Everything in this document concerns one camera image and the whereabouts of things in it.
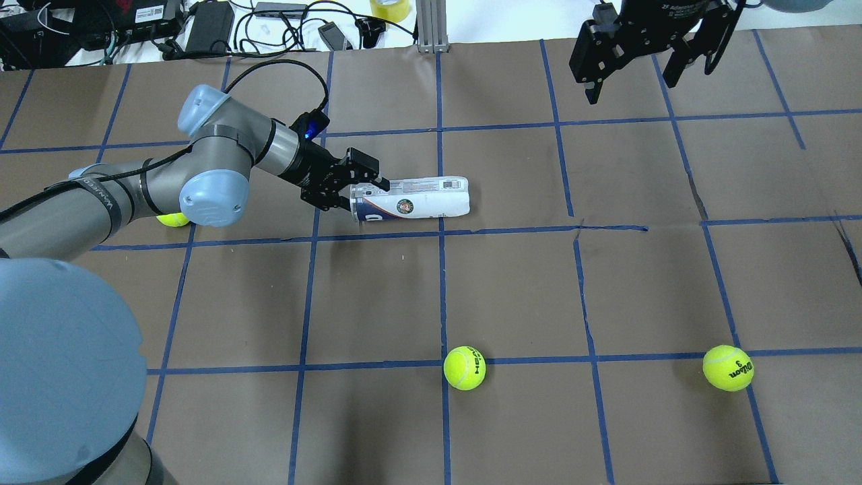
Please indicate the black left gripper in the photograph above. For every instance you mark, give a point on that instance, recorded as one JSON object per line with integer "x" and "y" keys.
{"x": 308, "y": 166}

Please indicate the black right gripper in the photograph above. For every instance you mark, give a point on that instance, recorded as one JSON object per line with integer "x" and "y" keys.
{"x": 663, "y": 17}

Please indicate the clear tennis ball can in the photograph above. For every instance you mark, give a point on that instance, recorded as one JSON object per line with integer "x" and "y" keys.
{"x": 422, "y": 198}

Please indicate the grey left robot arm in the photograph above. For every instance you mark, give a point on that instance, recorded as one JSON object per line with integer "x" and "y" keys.
{"x": 75, "y": 365}

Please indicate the Wilson tennis ball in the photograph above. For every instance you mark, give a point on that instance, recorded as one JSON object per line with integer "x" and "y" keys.
{"x": 173, "y": 220}

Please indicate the HEAD tennis ball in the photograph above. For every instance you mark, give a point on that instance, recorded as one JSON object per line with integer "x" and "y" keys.
{"x": 464, "y": 368}

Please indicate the far yellow tennis ball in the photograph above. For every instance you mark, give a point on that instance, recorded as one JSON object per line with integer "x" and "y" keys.
{"x": 728, "y": 368}

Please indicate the yellow tape roll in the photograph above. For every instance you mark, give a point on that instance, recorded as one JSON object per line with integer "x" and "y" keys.
{"x": 390, "y": 10}

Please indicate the black power adapter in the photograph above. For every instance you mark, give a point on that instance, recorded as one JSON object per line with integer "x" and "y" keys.
{"x": 210, "y": 28}

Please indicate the aluminium frame post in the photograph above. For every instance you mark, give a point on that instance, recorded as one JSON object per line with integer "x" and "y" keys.
{"x": 431, "y": 26}

